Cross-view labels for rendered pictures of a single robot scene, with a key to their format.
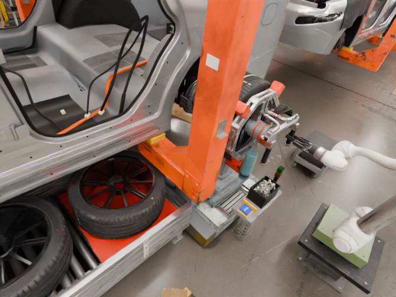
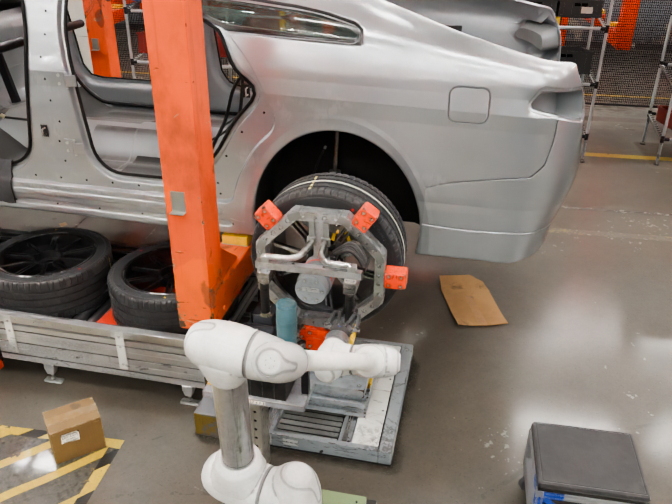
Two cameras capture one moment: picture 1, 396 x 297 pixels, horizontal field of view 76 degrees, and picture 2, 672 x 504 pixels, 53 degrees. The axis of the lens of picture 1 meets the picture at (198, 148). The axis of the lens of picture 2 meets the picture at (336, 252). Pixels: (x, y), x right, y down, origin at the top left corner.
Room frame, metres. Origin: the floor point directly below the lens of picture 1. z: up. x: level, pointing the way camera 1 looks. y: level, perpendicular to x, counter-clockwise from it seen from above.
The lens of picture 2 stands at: (0.53, -2.62, 2.25)
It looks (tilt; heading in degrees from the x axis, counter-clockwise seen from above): 28 degrees down; 63
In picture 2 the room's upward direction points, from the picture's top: 1 degrees clockwise
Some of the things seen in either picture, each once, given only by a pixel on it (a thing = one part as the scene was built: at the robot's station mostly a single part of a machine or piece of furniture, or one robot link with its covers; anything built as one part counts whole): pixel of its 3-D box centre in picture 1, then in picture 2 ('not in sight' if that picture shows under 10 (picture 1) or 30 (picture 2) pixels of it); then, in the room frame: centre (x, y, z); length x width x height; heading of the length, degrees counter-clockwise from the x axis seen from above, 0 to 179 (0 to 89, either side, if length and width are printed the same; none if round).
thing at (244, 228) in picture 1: (247, 219); (254, 428); (1.21, -0.49, 0.21); 0.10 x 0.10 x 0.42; 51
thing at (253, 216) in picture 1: (257, 200); (259, 388); (1.24, -0.51, 0.44); 0.43 x 0.17 x 0.03; 141
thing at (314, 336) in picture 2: (237, 159); (322, 336); (1.60, -0.35, 0.48); 0.16 x 0.12 x 0.17; 51
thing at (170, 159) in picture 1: (167, 148); (227, 252); (1.35, 0.21, 0.69); 0.52 x 0.17 x 0.35; 51
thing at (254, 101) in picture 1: (253, 126); (320, 269); (1.58, -0.38, 0.85); 0.54 x 0.07 x 0.54; 141
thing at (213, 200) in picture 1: (216, 180); (321, 379); (1.66, -0.22, 0.13); 0.50 x 0.36 x 0.10; 141
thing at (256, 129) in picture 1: (261, 131); (316, 277); (1.53, -0.43, 0.85); 0.21 x 0.14 x 0.14; 51
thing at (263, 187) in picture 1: (263, 191); (267, 374); (1.27, -0.53, 0.51); 0.20 x 0.14 x 0.13; 140
